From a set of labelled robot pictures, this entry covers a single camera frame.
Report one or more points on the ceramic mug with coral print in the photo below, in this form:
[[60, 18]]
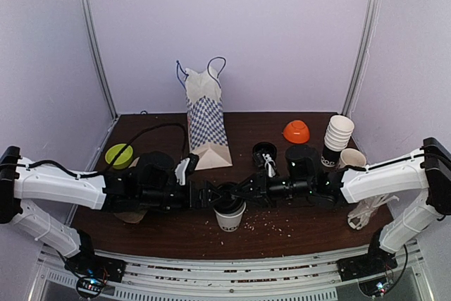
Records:
[[351, 157]]

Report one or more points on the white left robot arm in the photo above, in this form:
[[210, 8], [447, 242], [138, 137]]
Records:
[[22, 181]]

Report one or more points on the left aluminium frame post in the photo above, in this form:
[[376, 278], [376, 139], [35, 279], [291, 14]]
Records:
[[96, 57]]

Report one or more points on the green plastic bowl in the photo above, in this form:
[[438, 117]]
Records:
[[119, 156]]

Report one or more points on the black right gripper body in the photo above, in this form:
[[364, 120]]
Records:
[[263, 190]]

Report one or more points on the orange plastic bowl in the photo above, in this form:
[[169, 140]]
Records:
[[296, 132]]

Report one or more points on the right aluminium frame post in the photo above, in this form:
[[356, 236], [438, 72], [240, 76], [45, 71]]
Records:
[[358, 73]]

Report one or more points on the black cup lid stack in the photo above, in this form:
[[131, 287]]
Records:
[[260, 149]]

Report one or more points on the white paper coffee cup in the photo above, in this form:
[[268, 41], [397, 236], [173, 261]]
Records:
[[230, 222]]

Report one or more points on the cardboard cup carrier stack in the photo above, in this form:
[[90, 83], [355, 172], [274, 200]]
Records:
[[134, 217]]

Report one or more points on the white paper cup stack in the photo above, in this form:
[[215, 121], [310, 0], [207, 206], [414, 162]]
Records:
[[337, 136]]

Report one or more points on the black plastic cup lid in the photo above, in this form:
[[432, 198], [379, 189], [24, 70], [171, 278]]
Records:
[[228, 205]]

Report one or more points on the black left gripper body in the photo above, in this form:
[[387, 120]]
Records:
[[158, 197]]

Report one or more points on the aluminium frame post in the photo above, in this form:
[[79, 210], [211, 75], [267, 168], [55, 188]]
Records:
[[358, 73], [96, 57]]

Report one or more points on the blue checkered paper bag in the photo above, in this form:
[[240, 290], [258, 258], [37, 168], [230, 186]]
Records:
[[206, 128]]

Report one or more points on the metal front rail base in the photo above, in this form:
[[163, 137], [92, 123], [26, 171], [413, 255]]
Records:
[[303, 277]]

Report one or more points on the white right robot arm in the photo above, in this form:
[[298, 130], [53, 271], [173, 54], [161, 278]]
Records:
[[426, 169]]

